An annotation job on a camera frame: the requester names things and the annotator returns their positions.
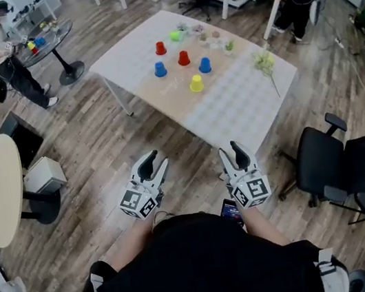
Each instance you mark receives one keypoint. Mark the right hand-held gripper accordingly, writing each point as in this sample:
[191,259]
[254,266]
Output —
[251,190]

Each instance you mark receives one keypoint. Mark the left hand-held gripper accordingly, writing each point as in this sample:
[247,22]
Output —
[136,202]

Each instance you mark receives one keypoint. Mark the yellow plastic cup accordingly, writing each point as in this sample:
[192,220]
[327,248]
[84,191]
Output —
[196,83]

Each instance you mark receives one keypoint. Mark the blue plastic cup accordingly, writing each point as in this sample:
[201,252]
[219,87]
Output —
[160,70]
[204,66]

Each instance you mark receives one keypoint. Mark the red plastic cup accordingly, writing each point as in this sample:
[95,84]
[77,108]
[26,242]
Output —
[160,48]
[183,58]

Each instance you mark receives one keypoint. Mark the green plastic cup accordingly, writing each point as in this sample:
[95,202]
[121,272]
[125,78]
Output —
[175,36]

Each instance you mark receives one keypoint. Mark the person's left forearm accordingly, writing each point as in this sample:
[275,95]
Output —
[133,243]

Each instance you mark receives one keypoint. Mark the person's right forearm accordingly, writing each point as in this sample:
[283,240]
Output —
[262,223]

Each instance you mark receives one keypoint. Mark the black smartphone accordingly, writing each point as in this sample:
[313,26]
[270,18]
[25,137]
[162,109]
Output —
[230,210]

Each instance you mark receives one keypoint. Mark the white table leg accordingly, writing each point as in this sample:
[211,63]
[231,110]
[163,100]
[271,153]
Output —
[122,100]

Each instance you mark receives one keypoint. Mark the yellow-green artificial flower sprig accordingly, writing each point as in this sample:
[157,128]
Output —
[265,62]

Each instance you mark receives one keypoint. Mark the white cabinet box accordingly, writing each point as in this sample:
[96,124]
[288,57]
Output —
[43,175]

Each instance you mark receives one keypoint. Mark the person's black-clothed torso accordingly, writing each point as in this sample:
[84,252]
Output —
[204,270]

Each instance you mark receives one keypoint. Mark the cluster of small potted plants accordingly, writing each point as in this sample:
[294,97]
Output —
[216,39]

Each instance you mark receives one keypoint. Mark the black box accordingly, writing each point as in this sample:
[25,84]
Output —
[24,138]

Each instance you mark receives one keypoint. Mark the round beige table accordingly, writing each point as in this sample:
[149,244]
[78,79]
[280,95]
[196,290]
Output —
[0,191]

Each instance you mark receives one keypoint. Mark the white power strip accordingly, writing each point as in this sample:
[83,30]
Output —
[339,42]

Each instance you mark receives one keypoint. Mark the round dark glass table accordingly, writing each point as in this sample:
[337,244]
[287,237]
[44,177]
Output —
[51,39]

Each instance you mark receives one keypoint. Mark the small blue cup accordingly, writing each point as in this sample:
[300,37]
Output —
[40,41]

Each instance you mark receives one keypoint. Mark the small yellow cup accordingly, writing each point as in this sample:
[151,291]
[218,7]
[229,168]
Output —
[31,45]

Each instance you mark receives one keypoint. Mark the white low shelf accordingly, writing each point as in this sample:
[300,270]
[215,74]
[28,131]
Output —
[31,14]

